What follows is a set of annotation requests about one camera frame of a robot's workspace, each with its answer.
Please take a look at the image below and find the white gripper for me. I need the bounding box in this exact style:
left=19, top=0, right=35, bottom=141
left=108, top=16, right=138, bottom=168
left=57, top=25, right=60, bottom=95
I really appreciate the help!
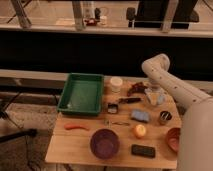
left=145, top=85, right=164, bottom=98

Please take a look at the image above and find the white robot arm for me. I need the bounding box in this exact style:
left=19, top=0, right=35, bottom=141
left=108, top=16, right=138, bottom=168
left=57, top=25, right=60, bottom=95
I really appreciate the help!
left=141, top=54, right=213, bottom=171

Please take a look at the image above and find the white plastic cup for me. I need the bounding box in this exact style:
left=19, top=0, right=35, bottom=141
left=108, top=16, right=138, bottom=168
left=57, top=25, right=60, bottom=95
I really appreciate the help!
left=110, top=76, right=123, bottom=93

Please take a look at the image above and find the dark red grape bunch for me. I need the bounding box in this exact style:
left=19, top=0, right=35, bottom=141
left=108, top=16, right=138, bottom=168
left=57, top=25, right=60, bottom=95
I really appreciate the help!
left=127, top=82, right=147, bottom=96

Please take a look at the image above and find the blue sponge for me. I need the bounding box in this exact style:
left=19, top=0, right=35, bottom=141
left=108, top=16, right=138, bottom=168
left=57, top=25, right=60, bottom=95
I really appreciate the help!
left=131, top=109, right=150, bottom=123

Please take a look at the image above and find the metal can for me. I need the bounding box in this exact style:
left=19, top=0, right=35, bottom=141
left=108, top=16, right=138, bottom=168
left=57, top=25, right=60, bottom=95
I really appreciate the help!
left=158, top=111, right=172, bottom=125

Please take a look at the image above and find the small black metal clip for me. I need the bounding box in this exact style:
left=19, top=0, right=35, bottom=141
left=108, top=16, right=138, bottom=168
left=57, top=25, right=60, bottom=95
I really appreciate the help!
left=107, top=103, right=118, bottom=114

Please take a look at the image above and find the yellow red apple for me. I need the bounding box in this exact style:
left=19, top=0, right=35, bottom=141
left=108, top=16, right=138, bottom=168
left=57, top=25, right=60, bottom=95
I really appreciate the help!
left=133, top=124, right=146, bottom=138

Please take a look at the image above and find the metal fork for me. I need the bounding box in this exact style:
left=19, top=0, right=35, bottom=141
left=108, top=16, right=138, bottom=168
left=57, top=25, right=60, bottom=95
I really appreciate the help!
left=104, top=120, right=130, bottom=126

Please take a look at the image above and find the red-brown bowl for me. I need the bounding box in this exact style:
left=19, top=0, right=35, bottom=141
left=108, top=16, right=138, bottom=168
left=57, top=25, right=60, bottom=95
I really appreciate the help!
left=165, top=127, right=180, bottom=152

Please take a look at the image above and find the black rectangular sponge block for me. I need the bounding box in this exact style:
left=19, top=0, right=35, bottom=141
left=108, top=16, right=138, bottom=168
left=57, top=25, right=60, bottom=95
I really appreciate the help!
left=131, top=144, right=155, bottom=158

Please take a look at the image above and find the green plastic tray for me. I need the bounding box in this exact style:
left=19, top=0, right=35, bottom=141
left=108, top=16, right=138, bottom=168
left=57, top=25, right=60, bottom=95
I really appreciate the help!
left=57, top=73, right=104, bottom=116

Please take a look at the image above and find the purple bowl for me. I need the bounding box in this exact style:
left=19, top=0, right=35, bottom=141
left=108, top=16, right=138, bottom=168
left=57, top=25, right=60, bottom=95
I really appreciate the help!
left=90, top=129, right=120, bottom=160

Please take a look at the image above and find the orange carrot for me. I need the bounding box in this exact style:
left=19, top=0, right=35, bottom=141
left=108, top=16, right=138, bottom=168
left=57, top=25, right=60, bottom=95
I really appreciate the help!
left=64, top=124, right=90, bottom=131

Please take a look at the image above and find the black tripod stand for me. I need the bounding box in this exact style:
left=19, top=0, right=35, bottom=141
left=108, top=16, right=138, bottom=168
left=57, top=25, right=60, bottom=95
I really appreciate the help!
left=0, top=92, right=38, bottom=144

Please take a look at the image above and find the black handled knife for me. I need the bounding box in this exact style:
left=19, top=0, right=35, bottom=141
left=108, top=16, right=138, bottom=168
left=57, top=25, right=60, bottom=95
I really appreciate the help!
left=118, top=97, right=141, bottom=104

